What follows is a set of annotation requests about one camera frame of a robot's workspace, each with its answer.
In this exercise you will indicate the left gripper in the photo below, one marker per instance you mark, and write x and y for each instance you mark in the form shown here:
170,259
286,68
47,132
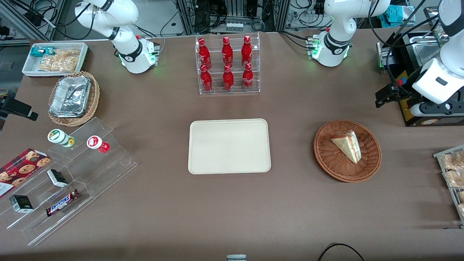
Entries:
403,91

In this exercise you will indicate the triangle sandwich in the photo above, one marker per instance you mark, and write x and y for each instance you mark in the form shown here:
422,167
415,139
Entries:
348,146

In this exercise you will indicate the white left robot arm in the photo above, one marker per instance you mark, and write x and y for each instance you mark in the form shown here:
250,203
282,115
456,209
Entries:
335,25

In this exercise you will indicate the tray of packaged pastries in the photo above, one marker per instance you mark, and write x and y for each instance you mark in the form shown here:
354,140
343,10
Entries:
447,188

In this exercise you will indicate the brown wicker basket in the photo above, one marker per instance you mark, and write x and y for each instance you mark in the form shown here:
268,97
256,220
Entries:
330,159

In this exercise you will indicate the beige plastic tray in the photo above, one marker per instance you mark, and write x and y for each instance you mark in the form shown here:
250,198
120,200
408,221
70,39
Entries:
229,146

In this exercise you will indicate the light wicker basket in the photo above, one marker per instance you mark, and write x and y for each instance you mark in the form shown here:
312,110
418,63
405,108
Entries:
95,96

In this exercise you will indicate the clear bag of crackers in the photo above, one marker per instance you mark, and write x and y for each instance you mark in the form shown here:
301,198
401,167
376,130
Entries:
454,161
455,179

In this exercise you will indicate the black food warmer machine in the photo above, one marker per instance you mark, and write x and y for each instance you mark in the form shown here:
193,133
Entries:
406,50

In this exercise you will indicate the red cola bottle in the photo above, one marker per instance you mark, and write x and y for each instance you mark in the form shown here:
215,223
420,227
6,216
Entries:
248,78
227,50
228,79
204,52
247,50
206,80

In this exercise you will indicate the clear acrylic bottle rack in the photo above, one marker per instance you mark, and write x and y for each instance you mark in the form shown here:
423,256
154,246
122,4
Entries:
229,92

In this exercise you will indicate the white power strip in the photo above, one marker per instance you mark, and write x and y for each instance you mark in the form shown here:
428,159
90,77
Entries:
234,27

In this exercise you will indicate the grey white object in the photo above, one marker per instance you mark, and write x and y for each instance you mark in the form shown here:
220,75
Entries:
236,257

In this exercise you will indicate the clear acrylic stepped shelf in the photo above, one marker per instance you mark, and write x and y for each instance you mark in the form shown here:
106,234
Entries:
105,170

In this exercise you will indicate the red lid drink bottle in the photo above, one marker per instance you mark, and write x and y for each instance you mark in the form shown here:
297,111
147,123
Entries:
96,142

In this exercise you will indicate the stacked aluminium foil containers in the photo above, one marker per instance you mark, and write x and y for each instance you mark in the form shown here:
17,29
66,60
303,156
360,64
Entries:
70,96

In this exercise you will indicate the green lid drink bottle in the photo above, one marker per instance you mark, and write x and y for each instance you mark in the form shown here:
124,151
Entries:
58,136

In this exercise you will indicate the clear bag of chips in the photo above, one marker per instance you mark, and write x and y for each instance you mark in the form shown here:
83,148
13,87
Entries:
59,61

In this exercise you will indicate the snickers chocolate bar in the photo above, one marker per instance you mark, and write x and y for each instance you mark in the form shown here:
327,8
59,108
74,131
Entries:
62,202

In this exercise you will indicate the small black box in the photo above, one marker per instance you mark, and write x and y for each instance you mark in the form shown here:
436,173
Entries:
57,178
21,203

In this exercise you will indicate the teal snack packet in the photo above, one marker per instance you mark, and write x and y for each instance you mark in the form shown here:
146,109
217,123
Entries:
39,51

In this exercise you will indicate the white rectangular snack bin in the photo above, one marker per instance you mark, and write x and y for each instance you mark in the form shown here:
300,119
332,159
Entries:
29,67

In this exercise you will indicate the red cookie box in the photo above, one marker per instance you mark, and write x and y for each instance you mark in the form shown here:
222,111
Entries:
21,168

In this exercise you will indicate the black device on stand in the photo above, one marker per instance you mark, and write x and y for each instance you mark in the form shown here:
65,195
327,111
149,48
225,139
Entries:
16,107

